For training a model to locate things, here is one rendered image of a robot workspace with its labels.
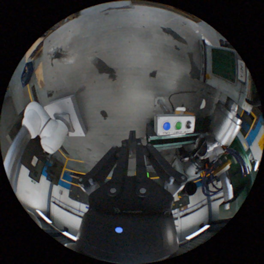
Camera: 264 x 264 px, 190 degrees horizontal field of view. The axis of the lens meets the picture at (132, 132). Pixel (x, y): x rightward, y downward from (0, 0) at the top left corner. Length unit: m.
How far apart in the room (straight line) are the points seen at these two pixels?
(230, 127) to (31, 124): 1.05
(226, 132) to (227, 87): 0.24
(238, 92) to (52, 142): 0.98
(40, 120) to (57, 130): 0.15
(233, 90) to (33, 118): 1.01
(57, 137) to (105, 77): 0.46
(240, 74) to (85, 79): 0.80
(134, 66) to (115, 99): 0.23
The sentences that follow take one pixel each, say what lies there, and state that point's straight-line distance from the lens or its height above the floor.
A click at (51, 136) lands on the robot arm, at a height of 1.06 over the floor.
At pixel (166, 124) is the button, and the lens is 0.31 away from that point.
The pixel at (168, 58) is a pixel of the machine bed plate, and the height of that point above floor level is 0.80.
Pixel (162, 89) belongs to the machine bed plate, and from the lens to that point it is 0.54.
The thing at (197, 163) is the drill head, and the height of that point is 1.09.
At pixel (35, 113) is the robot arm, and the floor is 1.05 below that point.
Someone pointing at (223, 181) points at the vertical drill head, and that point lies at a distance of 0.75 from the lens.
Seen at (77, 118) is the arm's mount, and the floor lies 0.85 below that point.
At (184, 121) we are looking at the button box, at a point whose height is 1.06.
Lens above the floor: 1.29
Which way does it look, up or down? 47 degrees down
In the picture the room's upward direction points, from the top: 179 degrees clockwise
